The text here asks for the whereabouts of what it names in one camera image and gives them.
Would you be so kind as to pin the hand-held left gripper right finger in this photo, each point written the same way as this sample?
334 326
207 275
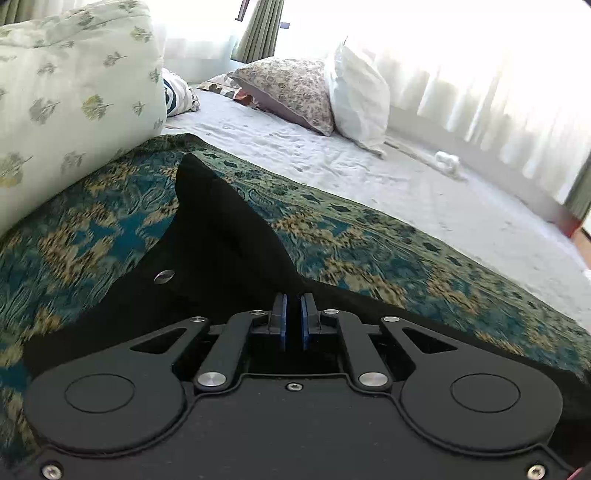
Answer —
306 323

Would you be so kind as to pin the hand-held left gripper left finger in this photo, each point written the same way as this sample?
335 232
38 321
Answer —
280 323

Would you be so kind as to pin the black pants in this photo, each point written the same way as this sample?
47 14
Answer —
221 240

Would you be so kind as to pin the teal gold patterned blanket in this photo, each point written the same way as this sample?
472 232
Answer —
369 240

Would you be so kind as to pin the white bed sheet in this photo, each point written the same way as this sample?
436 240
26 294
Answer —
369 170

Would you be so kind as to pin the white rolled cloth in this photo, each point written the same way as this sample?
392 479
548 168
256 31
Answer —
447 162

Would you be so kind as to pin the grey floral pillow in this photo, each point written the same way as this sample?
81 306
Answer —
288 90

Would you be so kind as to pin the white pillow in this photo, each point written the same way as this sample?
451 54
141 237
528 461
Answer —
358 92

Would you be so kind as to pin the orange floral pillow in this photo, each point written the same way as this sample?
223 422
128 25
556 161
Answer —
221 85

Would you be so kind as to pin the navy white striped cloth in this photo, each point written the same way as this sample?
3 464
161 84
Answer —
178 94

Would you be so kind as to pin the green curtain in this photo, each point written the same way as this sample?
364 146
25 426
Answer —
579 201
23 9
261 30

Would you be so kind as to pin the white sheer curtain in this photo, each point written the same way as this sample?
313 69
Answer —
485 69
198 32

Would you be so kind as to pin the pale green leaf-print pillow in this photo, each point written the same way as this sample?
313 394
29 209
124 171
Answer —
69 92

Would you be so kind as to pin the white bed frame board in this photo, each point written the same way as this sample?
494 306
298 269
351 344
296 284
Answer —
508 182

